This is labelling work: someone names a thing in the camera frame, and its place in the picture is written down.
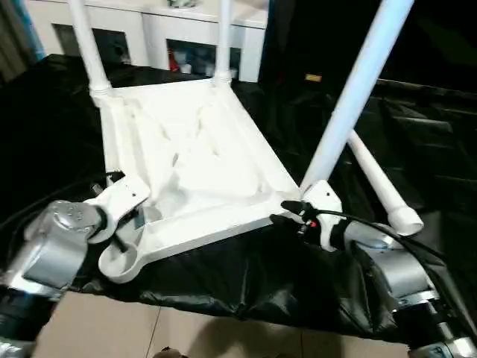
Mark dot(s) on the white plastic table top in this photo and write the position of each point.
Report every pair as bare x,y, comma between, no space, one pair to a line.
186,168

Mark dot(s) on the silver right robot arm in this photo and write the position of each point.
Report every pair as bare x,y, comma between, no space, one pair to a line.
398,268

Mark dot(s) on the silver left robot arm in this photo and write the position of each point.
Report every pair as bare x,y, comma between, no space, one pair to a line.
56,238

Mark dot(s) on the black table mat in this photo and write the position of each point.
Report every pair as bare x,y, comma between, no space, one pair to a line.
242,283

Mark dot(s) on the small yellow tag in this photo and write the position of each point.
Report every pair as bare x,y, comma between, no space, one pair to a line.
313,77

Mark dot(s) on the black long bar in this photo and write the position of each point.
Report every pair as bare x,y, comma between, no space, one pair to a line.
428,86

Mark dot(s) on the white glass-door cabinet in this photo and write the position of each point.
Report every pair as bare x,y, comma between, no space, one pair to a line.
149,26

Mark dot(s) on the grey curtain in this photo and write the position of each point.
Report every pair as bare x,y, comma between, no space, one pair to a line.
15,37

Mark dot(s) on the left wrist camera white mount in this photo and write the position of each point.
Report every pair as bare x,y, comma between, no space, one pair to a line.
119,197

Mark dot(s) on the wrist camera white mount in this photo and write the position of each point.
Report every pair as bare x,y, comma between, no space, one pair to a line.
119,197
324,201

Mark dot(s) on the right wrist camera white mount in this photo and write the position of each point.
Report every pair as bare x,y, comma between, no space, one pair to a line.
324,201

